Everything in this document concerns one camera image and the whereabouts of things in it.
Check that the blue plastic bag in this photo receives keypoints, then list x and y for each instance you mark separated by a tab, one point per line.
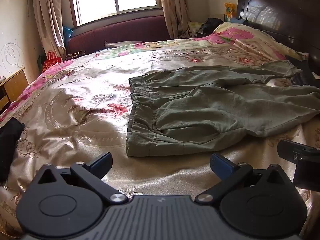
67	35

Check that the dark clothing pile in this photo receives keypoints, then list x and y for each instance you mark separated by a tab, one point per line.
212	26

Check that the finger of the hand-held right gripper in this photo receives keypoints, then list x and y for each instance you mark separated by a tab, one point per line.
287	151
308	176

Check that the pale plastic bag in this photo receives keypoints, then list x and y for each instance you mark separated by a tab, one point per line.
195	27

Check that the dark wooden headboard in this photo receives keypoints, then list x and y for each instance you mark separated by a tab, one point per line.
280	17

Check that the maroon sofa back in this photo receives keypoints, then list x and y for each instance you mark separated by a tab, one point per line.
120	33

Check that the blue cloth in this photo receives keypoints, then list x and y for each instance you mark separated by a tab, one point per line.
236	20

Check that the floral satin bedspread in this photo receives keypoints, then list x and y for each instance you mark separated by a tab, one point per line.
75	110

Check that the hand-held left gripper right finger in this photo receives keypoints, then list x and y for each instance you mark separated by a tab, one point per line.
220	164

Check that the wooden cabinet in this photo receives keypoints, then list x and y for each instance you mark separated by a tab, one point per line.
12	87

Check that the olive green pants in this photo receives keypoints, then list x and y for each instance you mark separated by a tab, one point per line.
200	110

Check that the red shopping bag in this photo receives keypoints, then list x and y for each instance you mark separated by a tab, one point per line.
51	61

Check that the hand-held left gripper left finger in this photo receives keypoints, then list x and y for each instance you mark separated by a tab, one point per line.
101	165

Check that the beige pillow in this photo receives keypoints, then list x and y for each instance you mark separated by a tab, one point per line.
117	43

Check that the black cloth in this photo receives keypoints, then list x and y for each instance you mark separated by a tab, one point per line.
10	147

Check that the brown handbag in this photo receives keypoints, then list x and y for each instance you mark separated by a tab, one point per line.
75	54

